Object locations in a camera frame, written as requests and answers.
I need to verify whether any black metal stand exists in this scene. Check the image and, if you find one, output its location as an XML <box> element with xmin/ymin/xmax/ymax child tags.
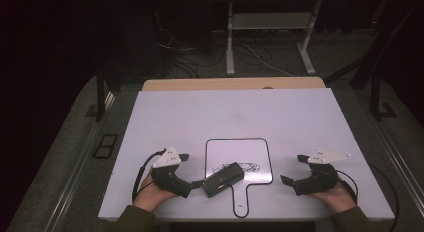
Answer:
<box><xmin>95</xmin><ymin>67</ymin><xmax>117</xmax><ymax>123</ymax></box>
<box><xmin>369</xmin><ymin>70</ymin><xmax>398</xmax><ymax>122</ymax></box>

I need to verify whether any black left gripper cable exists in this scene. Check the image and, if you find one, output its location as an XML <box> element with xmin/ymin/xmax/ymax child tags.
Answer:
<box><xmin>131</xmin><ymin>148</ymin><xmax>167</xmax><ymax>204</ymax></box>

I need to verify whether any wooden table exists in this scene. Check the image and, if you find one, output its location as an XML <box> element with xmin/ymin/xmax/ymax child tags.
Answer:
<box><xmin>142</xmin><ymin>76</ymin><xmax>327</xmax><ymax>92</ymax></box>

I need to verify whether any person's left hand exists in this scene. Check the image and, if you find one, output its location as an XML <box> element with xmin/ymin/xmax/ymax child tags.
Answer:
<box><xmin>132</xmin><ymin>173</ymin><xmax>178</xmax><ymax>214</ymax></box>

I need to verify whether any bundle of black floor cables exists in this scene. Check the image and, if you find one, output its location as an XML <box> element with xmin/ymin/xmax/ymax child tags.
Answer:
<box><xmin>155</xmin><ymin>23</ymin><xmax>231</xmax><ymax>80</ymax></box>

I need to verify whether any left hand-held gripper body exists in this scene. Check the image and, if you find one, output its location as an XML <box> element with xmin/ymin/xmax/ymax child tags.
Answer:
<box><xmin>150</xmin><ymin>145</ymin><xmax>193</xmax><ymax>199</ymax></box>

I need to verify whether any person's right hand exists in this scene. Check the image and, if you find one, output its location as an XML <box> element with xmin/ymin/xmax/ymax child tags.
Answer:
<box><xmin>307</xmin><ymin>181</ymin><xmax>357</xmax><ymax>215</ymax></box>

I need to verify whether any small white whiteboard with handle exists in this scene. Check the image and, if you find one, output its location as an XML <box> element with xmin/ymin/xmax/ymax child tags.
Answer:
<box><xmin>204</xmin><ymin>137</ymin><xmax>275</xmax><ymax>219</ymax></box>

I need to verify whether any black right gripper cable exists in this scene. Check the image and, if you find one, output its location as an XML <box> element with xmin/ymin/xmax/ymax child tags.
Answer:
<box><xmin>335</xmin><ymin>161</ymin><xmax>400</xmax><ymax>232</ymax></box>

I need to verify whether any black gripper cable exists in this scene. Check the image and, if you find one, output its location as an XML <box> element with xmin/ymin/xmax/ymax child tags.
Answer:
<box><xmin>131</xmin><ymin>148</ymin><xmax>167</xmax><ymax>204</ymax></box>
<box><xmin>335</xmin><ymin>161</ymin><xmax>400</xmax><ymax>232</ymax></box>

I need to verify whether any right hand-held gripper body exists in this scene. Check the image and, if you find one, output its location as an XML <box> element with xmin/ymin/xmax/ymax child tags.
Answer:
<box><xmin>292</xmin><ymin>147</ymin><xmax>352</xmax><ymax>197</ymax></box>

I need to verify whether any black floor frame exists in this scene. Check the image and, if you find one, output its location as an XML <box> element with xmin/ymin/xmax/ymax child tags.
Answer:
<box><xmin>91</xmin><ymin>133</ymin><xmax>120</xmax><ymax>160</ymax></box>

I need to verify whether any grey metal stand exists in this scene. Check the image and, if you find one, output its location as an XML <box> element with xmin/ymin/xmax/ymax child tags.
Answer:
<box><xmin>225</xmin><ymin>0</ymin><xmax>323</xmax><ymax>77</ymax></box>

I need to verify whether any black whiteboard eraser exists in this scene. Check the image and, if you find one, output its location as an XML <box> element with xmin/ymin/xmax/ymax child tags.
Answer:
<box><xmin>201</xmin><ymin>161</ymin><xmax>246</xmax><ymax>199</ymax></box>

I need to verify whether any white floor cable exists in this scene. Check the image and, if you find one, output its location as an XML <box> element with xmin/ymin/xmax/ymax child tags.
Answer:
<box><xmin>242</xmin><ymin>41</ymin><xmax>295</xmax><ymax>78</ymax></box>

